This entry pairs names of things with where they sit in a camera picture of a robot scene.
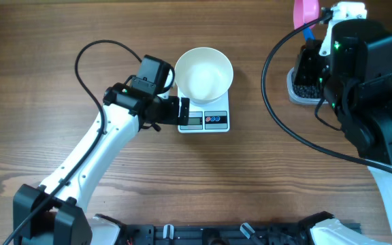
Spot black camera cable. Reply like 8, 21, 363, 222
261, 8, 392, 186
1, 39, 144, 245

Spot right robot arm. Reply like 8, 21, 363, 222
289, 18, 392, 233

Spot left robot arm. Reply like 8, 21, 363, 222
6, 55, 189, 244

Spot clear plastic container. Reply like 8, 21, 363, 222
287, 68, 321, 105

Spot pink scoop blue handle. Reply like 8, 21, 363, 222
293, 0, 320, 29

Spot right black camera cable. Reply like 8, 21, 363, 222
261, 8, 392, 186

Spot white round bowl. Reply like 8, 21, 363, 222
175, 47, 234, 104

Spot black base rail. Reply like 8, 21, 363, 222
115, 223, 314, 245

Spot black beans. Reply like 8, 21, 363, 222
293, 84, 321, 99

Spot white digital kitchen scale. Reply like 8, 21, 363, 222
178, 93, 230, 133

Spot left black camera cable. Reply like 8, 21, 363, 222
1, 39, 144, 245

